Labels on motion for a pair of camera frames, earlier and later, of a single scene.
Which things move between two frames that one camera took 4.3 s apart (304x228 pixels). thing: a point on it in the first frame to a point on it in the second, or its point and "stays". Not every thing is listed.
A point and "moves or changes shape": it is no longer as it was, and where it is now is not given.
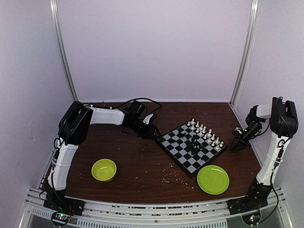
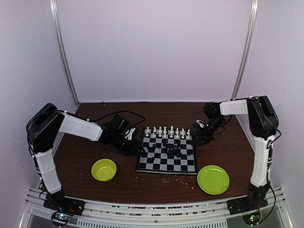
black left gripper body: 145,132 to 125,147
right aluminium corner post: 249,50 stays
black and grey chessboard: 192,146 moves or changes shape
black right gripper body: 244,137 to 206,133
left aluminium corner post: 53,6 stays
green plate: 213,179 stays
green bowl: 104,170 stays
